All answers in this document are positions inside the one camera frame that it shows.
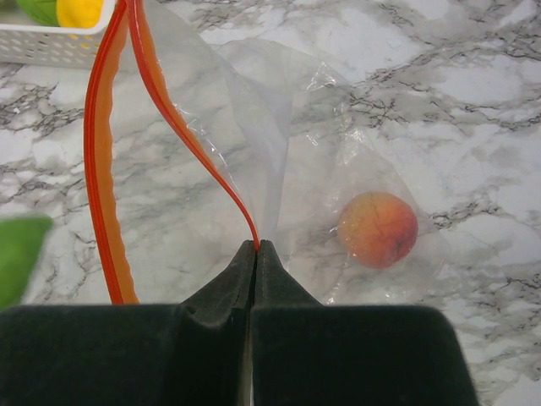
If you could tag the clear orange zip bag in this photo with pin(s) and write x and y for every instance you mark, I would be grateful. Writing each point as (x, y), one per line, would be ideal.
(191, 149)

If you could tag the white perforated plastic basket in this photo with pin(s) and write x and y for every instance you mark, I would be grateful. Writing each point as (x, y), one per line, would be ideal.
(25, 41)

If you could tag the toy peach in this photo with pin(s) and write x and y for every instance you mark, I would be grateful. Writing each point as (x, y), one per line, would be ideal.
(378, 229)

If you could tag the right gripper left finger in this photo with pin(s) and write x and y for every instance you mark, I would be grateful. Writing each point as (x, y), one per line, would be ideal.
(188, 353)

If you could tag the yellow toy lemon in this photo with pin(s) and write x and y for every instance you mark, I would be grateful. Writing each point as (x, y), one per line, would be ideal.
(83, 14)

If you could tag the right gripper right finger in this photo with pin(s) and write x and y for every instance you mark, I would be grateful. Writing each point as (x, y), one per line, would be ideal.
(306, 353)

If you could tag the light green toy vegetable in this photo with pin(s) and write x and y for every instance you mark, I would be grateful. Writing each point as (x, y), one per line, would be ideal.
(21, 242)

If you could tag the lime green toy fruit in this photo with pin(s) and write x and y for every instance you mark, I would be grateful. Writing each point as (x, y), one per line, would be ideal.
(43, 12)

